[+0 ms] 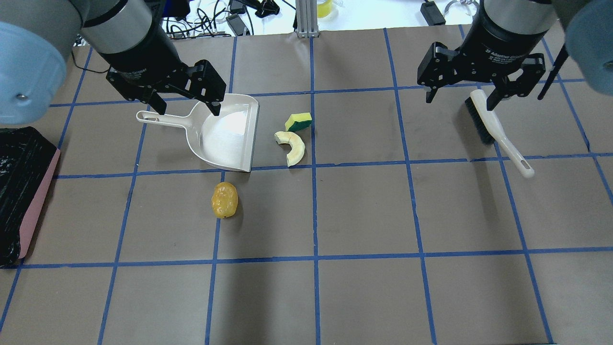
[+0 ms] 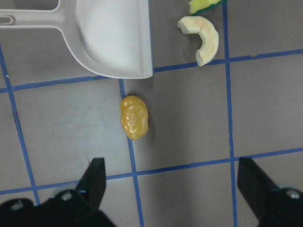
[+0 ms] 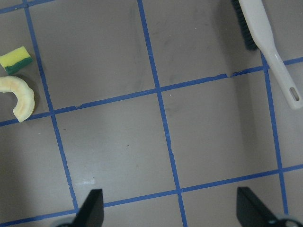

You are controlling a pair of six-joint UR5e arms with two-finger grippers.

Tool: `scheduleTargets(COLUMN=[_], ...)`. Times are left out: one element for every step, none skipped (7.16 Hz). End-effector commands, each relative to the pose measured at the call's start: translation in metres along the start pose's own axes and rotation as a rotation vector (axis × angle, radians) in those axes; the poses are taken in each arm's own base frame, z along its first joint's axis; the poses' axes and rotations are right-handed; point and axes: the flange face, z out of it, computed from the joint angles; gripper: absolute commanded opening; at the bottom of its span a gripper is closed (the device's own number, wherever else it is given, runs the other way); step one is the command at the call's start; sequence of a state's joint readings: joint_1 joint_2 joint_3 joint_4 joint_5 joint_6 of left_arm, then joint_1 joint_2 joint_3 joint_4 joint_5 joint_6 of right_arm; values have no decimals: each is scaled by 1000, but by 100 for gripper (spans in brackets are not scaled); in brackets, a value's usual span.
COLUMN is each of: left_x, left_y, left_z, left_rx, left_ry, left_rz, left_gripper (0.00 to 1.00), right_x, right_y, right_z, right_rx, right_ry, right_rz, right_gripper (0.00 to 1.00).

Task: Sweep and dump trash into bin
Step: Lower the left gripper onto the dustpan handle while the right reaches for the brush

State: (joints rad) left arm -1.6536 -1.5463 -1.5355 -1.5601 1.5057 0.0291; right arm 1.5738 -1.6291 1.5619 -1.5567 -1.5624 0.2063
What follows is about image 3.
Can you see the pale curved fruit peel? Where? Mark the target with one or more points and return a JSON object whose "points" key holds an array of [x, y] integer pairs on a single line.
{"points": [[24, 94]]}

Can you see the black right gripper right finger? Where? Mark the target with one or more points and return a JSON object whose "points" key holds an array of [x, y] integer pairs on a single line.
{"points": [[251, 211]]}

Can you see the yellow green sponge piece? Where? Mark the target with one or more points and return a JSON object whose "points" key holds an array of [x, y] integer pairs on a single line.
{"points": [[15, 60]]}

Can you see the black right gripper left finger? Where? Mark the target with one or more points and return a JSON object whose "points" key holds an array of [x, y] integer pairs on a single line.
{"points": [[91, 213]]}

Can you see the white hand brush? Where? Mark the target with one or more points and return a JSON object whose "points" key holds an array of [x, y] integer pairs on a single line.
{"points": [[257, 34]]}

